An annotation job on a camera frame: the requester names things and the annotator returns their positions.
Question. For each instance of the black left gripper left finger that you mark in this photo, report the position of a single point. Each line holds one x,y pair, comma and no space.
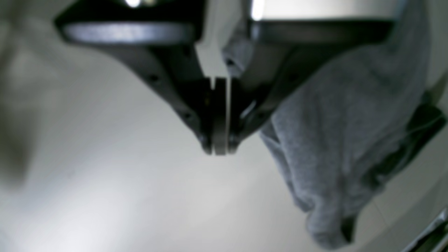
156,40

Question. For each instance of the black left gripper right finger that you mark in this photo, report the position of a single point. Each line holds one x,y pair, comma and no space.
279,44

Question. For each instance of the grey T-shirt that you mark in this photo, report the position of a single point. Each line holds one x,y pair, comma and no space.
353,125

